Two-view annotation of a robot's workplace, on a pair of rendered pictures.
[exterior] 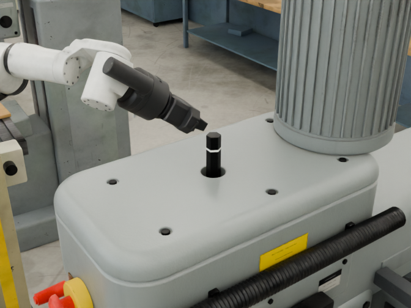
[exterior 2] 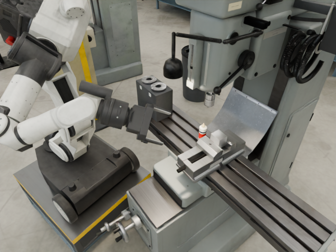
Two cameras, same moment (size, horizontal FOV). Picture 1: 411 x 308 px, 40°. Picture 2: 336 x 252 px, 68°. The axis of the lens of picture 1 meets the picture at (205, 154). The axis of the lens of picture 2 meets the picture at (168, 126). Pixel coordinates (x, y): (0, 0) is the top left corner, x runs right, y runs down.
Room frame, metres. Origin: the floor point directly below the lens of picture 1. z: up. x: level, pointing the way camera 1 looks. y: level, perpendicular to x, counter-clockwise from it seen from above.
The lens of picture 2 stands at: (-0.22, 0.21, 1.87)
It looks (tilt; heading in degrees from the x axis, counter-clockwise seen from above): 40 degrees down; 358
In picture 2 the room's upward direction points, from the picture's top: straight up
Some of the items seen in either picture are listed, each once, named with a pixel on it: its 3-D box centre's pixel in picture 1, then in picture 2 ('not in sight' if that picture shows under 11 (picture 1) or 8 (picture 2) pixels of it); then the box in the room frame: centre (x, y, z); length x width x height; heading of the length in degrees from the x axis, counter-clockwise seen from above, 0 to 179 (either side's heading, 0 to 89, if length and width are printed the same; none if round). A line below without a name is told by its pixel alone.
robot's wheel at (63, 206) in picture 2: not in sight; (64, 208); (0.64, 0.82, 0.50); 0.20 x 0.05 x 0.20; 48
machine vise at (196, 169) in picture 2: not in sight; (212, 150); (0.63, -0.04, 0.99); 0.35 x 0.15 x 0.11; 123
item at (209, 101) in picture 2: not in sight; (209, 99); (0.72, -0.01, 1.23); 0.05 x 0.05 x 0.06
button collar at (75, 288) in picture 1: (78, 299); not in sight; (0.59, 0.18, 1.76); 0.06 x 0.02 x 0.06; 35
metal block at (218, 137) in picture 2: not in sight; (218, 139); (0.65, -0.06, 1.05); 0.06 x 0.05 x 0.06; 33
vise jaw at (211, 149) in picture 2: not in sight; (209, 147); (0.62, -0.02, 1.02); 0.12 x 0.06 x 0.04; 33
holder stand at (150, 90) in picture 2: not in sight; (154, 97); (1.05, 0.25, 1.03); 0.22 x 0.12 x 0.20; 34
